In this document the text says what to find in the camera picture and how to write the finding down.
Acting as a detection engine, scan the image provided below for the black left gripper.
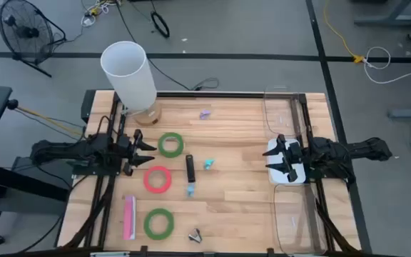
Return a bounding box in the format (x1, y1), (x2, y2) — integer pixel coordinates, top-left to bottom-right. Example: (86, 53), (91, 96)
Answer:
(116, 128), (158, 176)

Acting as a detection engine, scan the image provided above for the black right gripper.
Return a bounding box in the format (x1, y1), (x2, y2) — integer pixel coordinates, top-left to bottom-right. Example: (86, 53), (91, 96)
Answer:
(262, 134), (305, 183)

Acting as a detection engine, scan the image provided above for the green tape roll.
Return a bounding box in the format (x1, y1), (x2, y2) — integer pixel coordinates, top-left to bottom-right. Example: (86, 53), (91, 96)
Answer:
(158, 132), (185, 158)
(143, 208), (175, 241)

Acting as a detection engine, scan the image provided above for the red tape roll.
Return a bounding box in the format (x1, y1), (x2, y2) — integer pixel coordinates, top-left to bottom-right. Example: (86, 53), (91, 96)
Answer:
(143, 166), (173, 194)

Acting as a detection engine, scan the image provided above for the black staple remover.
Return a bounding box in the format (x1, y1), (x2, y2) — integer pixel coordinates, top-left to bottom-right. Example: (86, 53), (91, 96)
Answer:
(188, 228), (203, 244)

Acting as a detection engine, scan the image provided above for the clear plastic container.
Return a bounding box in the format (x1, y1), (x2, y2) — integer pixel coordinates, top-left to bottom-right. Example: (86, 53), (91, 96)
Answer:
(273, 183), (328, 256)
(263, 84), (308, 139)

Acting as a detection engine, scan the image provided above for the white shade wooden base lamp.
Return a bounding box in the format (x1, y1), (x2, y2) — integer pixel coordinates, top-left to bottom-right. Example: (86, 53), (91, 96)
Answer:
(100, 41), (163, 126)

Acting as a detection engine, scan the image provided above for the black floor fan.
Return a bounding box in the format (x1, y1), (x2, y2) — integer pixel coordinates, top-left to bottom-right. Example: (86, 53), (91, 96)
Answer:
(0, 0), (67, 79)

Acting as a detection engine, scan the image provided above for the grey desk leg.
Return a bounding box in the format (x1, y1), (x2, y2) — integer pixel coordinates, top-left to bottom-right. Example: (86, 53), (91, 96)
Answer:
(354, 0), (411, 28)

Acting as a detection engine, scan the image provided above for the black table frame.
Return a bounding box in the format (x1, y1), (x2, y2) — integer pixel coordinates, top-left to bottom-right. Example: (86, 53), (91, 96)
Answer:
(57, 89), (372, 257)

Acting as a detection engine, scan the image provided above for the long black floor cable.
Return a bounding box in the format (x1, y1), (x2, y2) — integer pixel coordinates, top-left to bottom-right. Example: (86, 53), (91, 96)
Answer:
(114, 0), (220, 91)

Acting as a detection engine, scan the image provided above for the thin yellow cord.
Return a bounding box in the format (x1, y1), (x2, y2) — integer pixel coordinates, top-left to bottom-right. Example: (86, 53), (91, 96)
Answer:
(15, 105), (85, 137)

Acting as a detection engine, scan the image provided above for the black coiled cable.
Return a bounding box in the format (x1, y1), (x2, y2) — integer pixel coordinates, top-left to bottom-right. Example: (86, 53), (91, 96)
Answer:
(150, 11), (171, 39)

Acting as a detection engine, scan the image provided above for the yellow extension cable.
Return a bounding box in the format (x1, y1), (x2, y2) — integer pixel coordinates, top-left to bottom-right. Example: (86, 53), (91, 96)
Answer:
(323, 0), (365, 64)

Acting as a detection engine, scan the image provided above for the white floor cable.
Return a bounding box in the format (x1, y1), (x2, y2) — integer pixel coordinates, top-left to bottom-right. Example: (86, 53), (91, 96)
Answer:
(363, 46), (411, 85)

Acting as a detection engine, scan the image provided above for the tangle of floor cables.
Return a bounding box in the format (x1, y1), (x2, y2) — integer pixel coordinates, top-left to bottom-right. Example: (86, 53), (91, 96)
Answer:
(80, 0), (121, 28)

